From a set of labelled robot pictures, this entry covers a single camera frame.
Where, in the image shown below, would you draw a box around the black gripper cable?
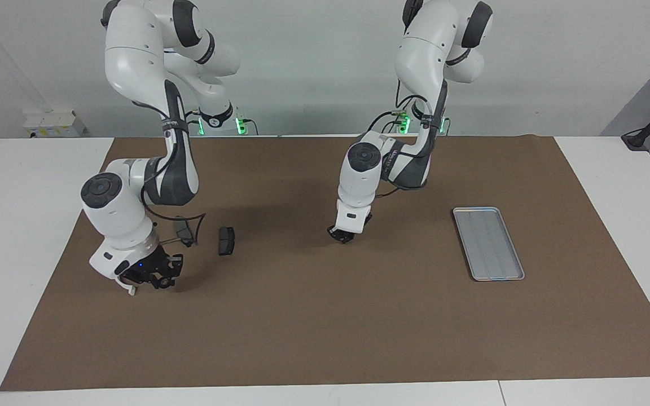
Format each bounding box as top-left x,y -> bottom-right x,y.
375,79 -> 445,199
133,100 -> 207,247

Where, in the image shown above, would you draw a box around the brown table mat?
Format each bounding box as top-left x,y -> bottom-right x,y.
0,135 -> 650,392

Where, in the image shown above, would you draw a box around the white wall power box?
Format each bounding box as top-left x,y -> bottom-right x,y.
23,110 -> 86,138

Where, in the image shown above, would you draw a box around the black left base cable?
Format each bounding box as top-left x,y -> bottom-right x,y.
366,110 -> 410,135

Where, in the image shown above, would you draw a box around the rectangular dark brake pad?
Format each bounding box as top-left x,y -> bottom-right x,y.
218,226 -> 236,256

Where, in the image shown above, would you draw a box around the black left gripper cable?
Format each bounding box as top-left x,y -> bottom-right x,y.
375,79 -> 445,199

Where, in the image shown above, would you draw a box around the curved dark brake pad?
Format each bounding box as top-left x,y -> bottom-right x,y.
174,216 -> 196,248

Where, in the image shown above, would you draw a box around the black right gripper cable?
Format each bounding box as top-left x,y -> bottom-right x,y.
133,100 -> 207,247

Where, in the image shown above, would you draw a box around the silver metal tray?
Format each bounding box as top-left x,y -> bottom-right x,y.
453,207 -> 525,281

